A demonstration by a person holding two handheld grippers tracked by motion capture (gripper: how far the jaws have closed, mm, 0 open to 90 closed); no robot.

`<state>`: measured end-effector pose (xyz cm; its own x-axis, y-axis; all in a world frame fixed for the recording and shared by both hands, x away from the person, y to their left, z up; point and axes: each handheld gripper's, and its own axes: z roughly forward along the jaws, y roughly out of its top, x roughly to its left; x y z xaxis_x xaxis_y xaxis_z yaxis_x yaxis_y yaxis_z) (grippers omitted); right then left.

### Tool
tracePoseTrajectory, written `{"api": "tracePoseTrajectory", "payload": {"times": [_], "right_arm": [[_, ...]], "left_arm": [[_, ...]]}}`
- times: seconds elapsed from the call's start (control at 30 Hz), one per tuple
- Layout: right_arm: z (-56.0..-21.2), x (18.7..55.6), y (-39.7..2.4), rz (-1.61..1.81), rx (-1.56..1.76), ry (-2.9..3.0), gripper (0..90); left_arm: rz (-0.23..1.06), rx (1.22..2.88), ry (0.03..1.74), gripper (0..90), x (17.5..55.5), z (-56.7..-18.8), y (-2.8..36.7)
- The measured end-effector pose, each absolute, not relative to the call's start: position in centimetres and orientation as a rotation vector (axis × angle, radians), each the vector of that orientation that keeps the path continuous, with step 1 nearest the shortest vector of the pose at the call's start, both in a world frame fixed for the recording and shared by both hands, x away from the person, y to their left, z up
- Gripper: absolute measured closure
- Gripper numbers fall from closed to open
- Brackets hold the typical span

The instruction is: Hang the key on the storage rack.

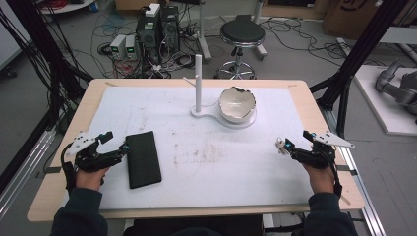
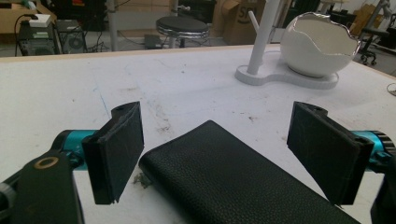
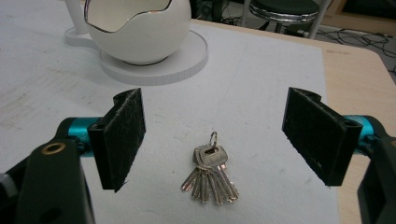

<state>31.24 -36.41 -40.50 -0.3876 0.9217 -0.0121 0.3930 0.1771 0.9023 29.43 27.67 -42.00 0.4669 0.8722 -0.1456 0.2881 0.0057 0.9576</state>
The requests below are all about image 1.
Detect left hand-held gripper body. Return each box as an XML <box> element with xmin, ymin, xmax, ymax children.
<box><xmin>64</xmin><ymin>131</ymin><xmax>122</xmax><ymax>173</ymax></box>

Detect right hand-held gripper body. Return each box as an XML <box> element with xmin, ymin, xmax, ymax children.
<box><xmin>294</xmin><ymin>131</ymin><xmax>356</xmax><ymax>170</ymax></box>

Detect bunch of keys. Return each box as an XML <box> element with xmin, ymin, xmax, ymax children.
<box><xmin>275</xmin><ymin>137</ymin><xmax>289</xmax><ymax>156</ymax></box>

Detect person's left hand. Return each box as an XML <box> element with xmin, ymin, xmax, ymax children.
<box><xmin>75</xmin><ymin>165</ymin><xmax>111</xmax><ymax>193</ymax></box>

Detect person's right hand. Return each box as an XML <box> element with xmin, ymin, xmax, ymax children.
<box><xmin>302</xmin><ymin>161</ymin><xmax>337</xmax><ymax>196</ymax></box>

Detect wooden table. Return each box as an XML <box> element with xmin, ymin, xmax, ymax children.
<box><xmin>27</xmin><ymin>78</ymin><xmax>366</xmax><ymax>223</ymax></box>

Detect white floor board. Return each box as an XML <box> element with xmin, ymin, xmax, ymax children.
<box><xmin>353</xmin><ymin>64</ymin><xmax>417</xmax><ymax>138</ymax></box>

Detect white table mat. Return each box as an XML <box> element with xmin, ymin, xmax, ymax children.
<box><xmin>87</xmin><ymin>86</ymin><xmax>315</xmax><ymax>211</ymax></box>

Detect grey power supply unit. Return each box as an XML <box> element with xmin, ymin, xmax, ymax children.
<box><xmin>109</xmin><ymin>33</ymin><xmax>128</xmax><ymax>61</ymax></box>
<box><xmin>124</xmin><ymin>34</ymin><xmax>139</xmax><ymax>61</ymax></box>

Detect person's legs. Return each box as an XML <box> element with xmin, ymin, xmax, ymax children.
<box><xmin>122</xmin><ymin>213</ymin><xmax>266</xmax><ymax>236</ymax></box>

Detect black computer tower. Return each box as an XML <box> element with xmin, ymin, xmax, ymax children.
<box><xmin>159</xmin><ymin>5</ymin><xmax>181</xmax><ymax>54</ymax></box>
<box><xmin>135</xmin><ymin>11</ymin><xmax>162</xmax><ymax>66</ymax></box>

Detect black round stool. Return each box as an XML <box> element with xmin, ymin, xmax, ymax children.
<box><xmin>214</xmin><ymin>14</ymin><xmax>268</xmax><ymax>81</ymax></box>

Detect cardboard box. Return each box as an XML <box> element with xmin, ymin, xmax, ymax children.
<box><xmin>322</xmin><ymin>0</ymin><xmax>417</xmax><ymax>42</ymax></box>

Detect white box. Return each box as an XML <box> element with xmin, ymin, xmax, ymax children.
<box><xmin>144</xmin><ymin>3</ymin><xmax>161</xmax><ymax>19</ymax></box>

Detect white round table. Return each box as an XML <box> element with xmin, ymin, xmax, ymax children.
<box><xmin>38</xmin><ymin>0</ymin><xmax>96</xmax><ymax>16</ymax></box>

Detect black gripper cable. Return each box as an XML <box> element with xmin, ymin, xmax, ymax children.
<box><xmin>60</xmin><ymin>142</ymin><xmax>78</xmax><ymax>195</ymax></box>
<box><xmin>328</xmin><ymin>156</ymin><xmax>344</xmax><ymax>199</ymax></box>

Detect aluminium rail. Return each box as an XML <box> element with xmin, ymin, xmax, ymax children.
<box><xmin>321</xmin><ymin>107</ymin><xmax>388</xmax><ymax>236</ymax></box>
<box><xmin>0</xmin><ymin>128</ymin><xmax>57</xmax><ymax>220</ymax></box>

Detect black floor cable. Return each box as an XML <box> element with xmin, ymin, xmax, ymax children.
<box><xmin>264</xmin><ymin>17</ymin><xmax>388</xmax><ymax>68</ymax></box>

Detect white stand with post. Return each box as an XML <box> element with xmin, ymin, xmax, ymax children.
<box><xmin>182</xmin><ymin>53</ymin><xmax>258</xmax><ymax>130</ymax></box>

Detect black metal frame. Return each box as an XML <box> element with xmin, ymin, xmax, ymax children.
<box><xmin>0</xmin><ymin>0</ymin><xmax>95</xmax><ymax>195</ymax></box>
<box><xmin>309</xmin><ymin>0</ymin><xmax>408</xmax><ymax>139</ymax></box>

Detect tangle of floor cables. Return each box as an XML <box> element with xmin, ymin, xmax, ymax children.
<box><xmin>90</xmin><ymin>6</ymin><xmax>202</xmax><ymax>80</ymax></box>

